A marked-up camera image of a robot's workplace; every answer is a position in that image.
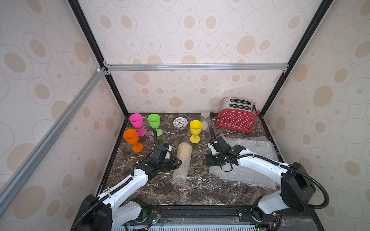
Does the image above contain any white perforated strainer bowl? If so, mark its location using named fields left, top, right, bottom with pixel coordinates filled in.
left=173, top=117, right=188, bottom=130

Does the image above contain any clear jar with powder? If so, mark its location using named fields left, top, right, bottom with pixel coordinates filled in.
left=200, top=111, right=211, bottom=131

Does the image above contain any green glass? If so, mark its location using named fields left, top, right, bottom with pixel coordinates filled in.
left=147, top=114, right=162, bottom=136

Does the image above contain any clear bubble wrap sheet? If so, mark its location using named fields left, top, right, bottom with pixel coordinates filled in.
left=209, top=134, right=278, bottom=189

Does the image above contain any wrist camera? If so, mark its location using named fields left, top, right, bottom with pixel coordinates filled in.
left=208, top=142, right=217, bottom=155
left=163, top=143, right=172, bottom=159

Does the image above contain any beige glass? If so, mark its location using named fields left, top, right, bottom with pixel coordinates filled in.
left=172, top=142, right=193, bottom=183

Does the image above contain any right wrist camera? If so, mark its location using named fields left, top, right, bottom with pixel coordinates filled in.
left=208, top=142, right=217, bottom=155

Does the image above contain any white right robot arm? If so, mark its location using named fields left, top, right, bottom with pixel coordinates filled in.
left=205, top=137, right=330, bottom=221

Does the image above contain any pink plastic wine glass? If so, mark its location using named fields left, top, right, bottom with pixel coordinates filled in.
left=129, top=113, right=146, bottom=137

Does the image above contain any red polka dot toaster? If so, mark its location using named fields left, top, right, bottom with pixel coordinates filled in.
left=216, top=97, right=260, bottom=133

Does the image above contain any orange glass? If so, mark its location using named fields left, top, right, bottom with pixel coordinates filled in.
left=123, top=129, right=144, bottom=153

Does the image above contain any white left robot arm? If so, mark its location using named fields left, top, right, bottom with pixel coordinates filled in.
left=71, top=143, right=182, bottom=231

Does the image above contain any yellow glass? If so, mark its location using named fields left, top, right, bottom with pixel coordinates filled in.
left=189, top=120, right=202, bottom=143

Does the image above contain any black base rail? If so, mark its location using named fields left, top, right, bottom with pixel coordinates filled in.
left=72, top=204, right=324, bottom=231

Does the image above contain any horizontal aluminium frame bar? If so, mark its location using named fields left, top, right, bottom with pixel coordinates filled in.
left=106, top=63, right=289, bottom=72

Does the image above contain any left diagonal aluminium frame bar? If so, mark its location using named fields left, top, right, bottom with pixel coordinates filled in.
left=1, top=66, right=108, bottom=216

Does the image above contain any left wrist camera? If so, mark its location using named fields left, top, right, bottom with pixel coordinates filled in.
left=163, top=143, right=172, bottom=159

